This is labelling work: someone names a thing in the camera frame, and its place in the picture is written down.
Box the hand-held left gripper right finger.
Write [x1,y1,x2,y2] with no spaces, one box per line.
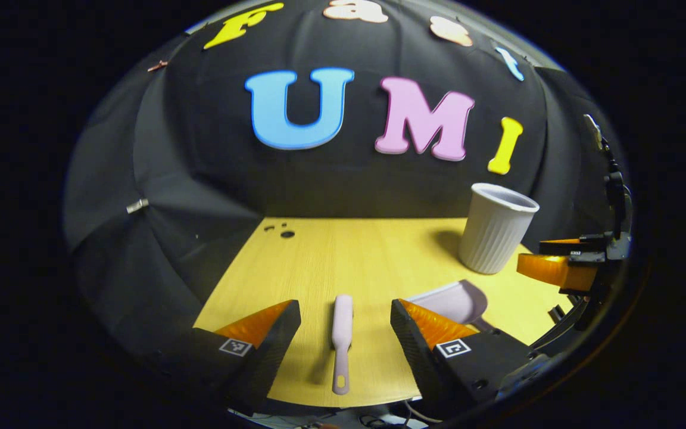
[389,298,549,418]

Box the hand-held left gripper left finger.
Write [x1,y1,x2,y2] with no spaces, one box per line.
[158,300,302,416]

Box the pale purple dustpan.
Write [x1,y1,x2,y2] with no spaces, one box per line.
[406,279,498,334]

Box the white ribbed garbage bin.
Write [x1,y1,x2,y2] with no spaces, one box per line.
[459,183,540,275]

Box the pale purple small broom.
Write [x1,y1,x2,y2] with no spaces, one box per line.
[331,294,354,396]

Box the yellow wooden desktop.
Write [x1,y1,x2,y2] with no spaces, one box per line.
[193,217,576,409]

